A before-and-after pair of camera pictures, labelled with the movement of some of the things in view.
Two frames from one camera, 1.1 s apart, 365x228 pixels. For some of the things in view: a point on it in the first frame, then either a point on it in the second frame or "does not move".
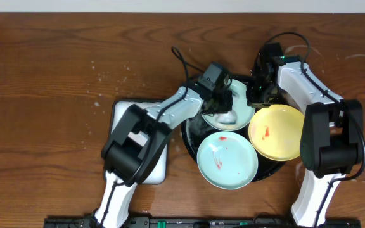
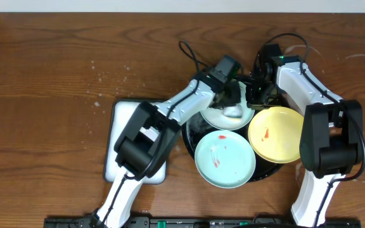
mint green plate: (241, 114) does not move
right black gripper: (253, 100) does not move
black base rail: (200, 222) does not move
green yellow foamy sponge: (229, 118) to (236, 111)
